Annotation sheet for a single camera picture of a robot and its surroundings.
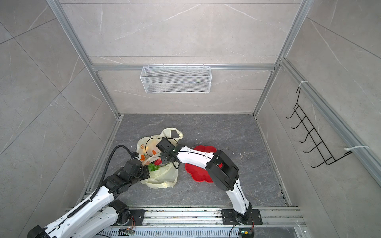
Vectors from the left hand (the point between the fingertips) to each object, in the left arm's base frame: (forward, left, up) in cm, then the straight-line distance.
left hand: (149, 165), depth 82 cm
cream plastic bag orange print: (-5, -9, -5) cm, 12 cm away
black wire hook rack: (-9, -81, +24) cm, 85 cm away
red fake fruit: (+5, -3, -6) cm, 8 cm away
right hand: (+8, -8, -4) cm, 12 cm away
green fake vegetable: (+1, -1, -4) cm, 4 cm away
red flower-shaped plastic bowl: (-3, -28, -8) cm, 30 cm away
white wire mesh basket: (+53, -15, +21) cm, 59 cm away
